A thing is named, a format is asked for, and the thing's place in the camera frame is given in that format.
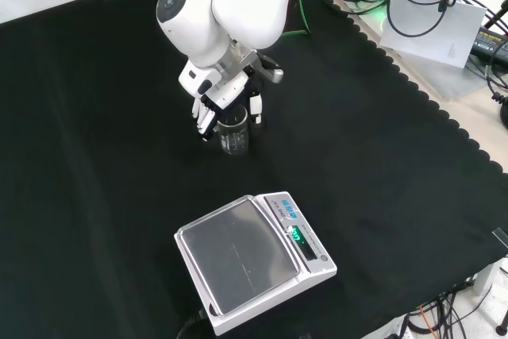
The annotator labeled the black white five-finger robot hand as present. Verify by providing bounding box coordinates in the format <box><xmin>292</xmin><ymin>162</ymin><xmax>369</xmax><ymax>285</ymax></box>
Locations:
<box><xmin>178</xmin><ymin>51</ymin><xmax>285</xmax><ymax>143</ymax></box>

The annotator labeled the clear glass beaker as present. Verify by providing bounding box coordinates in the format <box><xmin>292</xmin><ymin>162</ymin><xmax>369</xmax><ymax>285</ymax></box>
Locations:
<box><xmin>216</xmin><ymin>105</ymin><xmax>250</xmax><ymax>156</ymax></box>

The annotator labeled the black cloth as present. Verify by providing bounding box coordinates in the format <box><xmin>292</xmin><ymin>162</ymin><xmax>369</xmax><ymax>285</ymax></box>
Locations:
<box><xmin>0</xmin><ymin>0</ymin><xmax>508</xmax><ymax>339</ymax></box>

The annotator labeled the white electronic balance steel pan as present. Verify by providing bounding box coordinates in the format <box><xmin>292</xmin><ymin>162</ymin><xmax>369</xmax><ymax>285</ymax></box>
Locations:
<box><xmin>173</xmin><ymin>191</ymin><xmax>338</xmax><ymax>337</ymax></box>

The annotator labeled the pale board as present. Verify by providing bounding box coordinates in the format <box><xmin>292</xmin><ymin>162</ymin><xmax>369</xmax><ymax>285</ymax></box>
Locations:
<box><xmin>348</xmin><ymin>9</ymin><xmax>502</xmax><ymax>103</ymax></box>

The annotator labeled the white paper sheet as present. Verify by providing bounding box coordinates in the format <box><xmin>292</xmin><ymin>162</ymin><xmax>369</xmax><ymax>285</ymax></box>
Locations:
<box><xmin>379</xmin><ymin>0</ymin><xmax>487</xmax><ymax>69</ymax></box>

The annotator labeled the black power adapter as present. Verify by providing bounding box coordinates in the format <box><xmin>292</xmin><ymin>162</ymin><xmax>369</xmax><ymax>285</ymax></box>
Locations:
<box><xmin>469</xmin><ymin>27</ymin><xmax>508</xmax><ymax>64</ymax></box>

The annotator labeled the green cable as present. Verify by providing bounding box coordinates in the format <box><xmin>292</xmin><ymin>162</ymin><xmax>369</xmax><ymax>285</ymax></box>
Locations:
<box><xmin>282</xmin><ymin>0</ymin><xmax>313</xmax><ymax>37</ymax></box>

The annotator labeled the black balance power cable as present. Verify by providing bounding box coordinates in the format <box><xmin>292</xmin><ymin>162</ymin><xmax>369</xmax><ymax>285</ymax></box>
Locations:
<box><xmin>175</xmin><ymin>307</ymin><xmax>208</xmax><ymax>339</ymax></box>

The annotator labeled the orange cable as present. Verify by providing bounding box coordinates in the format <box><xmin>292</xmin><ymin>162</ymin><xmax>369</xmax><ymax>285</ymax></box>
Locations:
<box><xmin>418</xmin><ymin>303</ymin><xmax>435</xmax><ymax>334</ymax></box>

